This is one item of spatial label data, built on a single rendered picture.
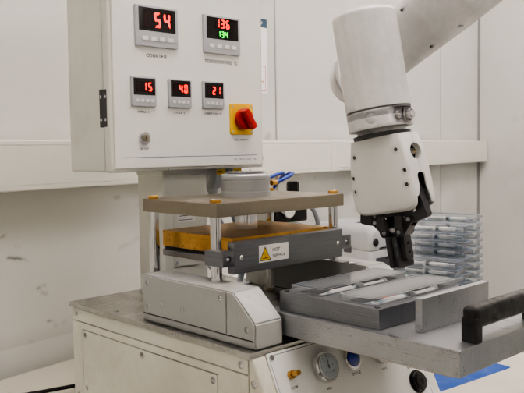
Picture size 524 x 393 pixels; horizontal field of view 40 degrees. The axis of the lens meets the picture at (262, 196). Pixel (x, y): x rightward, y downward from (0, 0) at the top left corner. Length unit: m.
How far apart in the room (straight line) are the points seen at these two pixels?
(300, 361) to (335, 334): 0.09
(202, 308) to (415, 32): 0.48
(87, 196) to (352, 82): 0.83
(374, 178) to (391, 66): 0.14
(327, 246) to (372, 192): 0.22
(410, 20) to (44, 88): 0.81
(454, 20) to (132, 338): 0.65
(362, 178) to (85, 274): 0.84
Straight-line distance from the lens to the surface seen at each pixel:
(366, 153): 0.94
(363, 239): 2.07
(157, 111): 1.20
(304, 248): 1.10
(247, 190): 1.11
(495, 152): 3.56
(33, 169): 1.47
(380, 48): 0.93
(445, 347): 0.81
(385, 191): 0.93
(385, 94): 0.92
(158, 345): 1.08
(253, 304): 0.94
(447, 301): 0.90
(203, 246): 1.07
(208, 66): 1.27
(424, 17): 1.03
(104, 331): 1.20
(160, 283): 1.07
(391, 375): 1.09
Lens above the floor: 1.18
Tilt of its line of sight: 4 degrees down
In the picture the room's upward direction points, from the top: 1 degrees counter-clockwise
